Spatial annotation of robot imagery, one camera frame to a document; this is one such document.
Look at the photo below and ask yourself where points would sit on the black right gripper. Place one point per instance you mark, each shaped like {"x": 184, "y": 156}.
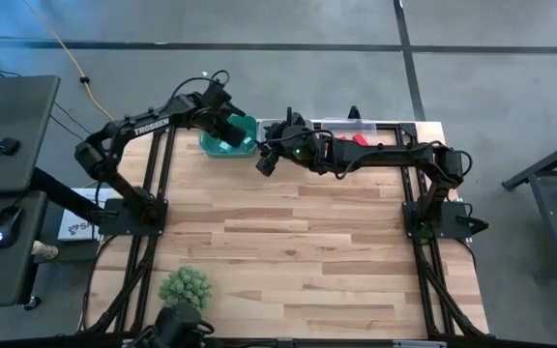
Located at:
{"x": 298, "y": 145}

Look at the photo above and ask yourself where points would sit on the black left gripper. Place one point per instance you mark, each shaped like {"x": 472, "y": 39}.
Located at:
{"x": 218, "y": 108}

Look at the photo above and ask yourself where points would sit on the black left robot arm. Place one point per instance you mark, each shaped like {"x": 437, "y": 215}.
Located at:
{"x": 150, "y": 126}

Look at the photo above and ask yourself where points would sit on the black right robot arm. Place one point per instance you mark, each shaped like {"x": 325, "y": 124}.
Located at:
{"x": 385, "y": 154}

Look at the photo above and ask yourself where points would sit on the green plastic bin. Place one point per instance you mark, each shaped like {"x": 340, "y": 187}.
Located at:
{"x": 211, "y": 147}

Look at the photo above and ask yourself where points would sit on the clear plastic bin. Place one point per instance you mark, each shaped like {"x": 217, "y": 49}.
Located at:
{"x": 351, "y": 126}

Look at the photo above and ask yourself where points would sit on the green artificial plant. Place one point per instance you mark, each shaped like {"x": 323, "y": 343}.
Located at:
{"x": 185, "y": 287}

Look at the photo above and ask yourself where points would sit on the black desk foot bar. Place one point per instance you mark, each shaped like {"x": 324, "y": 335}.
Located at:
{"x": 61, "y": 193}

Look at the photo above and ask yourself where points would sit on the white printed box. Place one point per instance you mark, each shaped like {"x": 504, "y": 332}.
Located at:
{"x": 73, "y": 229}

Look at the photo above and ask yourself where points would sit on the black desk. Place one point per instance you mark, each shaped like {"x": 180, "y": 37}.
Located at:
{"x": 12, "y": 111}

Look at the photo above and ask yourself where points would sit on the beige rounded object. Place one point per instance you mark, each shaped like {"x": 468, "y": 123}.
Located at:
{"x": 45, "y": 250}

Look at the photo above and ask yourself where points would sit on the small black device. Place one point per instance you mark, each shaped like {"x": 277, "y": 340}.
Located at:
{"x": 7, "y": 146}

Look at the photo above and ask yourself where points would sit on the black computer mouse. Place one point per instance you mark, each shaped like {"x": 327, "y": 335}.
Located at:
{"x": 7, "y": 226}

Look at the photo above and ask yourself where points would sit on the black aluminium table frame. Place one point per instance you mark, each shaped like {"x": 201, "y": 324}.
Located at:
{"x": 406, "y": 129}

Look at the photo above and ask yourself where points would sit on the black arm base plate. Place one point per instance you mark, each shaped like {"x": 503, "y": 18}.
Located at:
{"x": 114, "y": 224}
{"x": 452, "y": 227}

